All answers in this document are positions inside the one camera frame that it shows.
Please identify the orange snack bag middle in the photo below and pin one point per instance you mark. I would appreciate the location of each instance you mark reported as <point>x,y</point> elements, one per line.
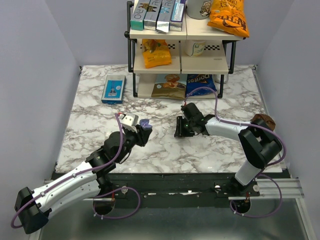
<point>156,53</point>

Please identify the beige black three-tier shelf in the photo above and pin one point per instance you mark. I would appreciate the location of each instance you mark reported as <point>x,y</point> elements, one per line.
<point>218,58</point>

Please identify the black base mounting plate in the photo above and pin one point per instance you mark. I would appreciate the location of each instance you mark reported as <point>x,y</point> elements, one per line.
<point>166,190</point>

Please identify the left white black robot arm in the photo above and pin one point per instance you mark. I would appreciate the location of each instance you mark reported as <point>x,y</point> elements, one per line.
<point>34,207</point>

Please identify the aluminium rail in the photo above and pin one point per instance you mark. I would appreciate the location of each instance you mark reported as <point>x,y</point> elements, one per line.
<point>264,188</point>

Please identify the teal toothpaste box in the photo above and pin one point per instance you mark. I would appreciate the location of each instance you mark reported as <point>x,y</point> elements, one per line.
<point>138,16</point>

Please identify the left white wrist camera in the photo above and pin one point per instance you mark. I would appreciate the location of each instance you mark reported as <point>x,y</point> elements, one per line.
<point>129,121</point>

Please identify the lavender earbud charging case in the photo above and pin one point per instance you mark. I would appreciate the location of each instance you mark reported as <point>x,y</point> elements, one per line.
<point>145,124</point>

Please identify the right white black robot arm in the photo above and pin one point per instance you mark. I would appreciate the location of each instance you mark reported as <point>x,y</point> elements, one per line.
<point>259,143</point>

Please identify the blue Doritos bag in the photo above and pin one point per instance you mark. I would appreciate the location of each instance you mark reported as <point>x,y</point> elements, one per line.
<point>200,84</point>

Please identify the white printed mug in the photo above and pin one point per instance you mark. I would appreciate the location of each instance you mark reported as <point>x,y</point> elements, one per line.
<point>198,9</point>

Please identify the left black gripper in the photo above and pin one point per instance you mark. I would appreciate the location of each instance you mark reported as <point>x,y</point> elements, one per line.
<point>142,136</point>

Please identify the orange chip bag top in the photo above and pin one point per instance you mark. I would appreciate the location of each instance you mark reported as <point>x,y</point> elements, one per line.
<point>229,16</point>

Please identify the brown snack bag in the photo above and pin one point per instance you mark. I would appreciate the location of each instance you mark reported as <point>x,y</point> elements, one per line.
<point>170,86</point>

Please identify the purple blue toothpaste box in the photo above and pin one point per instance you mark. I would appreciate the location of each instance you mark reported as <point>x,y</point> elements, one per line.
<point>178,12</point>

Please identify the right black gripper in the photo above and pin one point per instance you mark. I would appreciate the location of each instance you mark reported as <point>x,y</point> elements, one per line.
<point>179,130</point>

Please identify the white yogurt cup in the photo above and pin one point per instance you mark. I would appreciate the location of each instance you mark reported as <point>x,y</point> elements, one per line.
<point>194,48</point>

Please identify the blue flat product box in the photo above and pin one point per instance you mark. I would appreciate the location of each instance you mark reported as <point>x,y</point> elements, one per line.
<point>114,89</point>

